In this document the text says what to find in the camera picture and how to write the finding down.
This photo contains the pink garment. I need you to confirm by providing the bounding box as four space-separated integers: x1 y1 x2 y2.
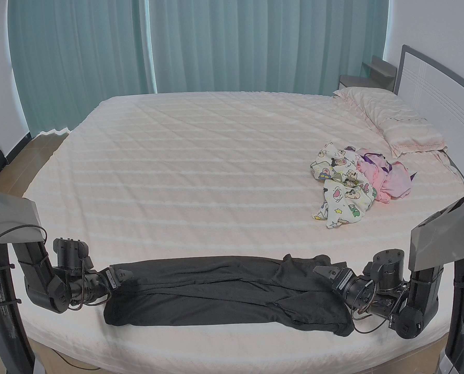
356 146 417 204

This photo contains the grey bedside table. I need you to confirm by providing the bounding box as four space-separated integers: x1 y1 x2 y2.
339 56 397 93

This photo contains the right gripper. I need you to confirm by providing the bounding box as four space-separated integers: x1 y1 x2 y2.
313 261 367 299

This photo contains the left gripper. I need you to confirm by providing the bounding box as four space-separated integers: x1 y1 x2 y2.
99 267 119 293

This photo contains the black cable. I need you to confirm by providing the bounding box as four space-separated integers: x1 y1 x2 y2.
352 317 393 333
0 224 48 250
50 348 101 370

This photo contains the bed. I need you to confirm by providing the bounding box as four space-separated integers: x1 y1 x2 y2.
21 44 464 366

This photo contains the white printed pyjama garment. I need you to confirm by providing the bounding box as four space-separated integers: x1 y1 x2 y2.
310 142 376 230

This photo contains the cream pillow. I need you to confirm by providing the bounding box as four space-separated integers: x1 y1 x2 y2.
332 87 448 159

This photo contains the black T-shirt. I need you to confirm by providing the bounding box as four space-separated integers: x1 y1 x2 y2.
103 253 356 338

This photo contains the blue-green curtain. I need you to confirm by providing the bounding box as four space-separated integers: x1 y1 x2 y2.
6 0 157 134
148 0 391 97

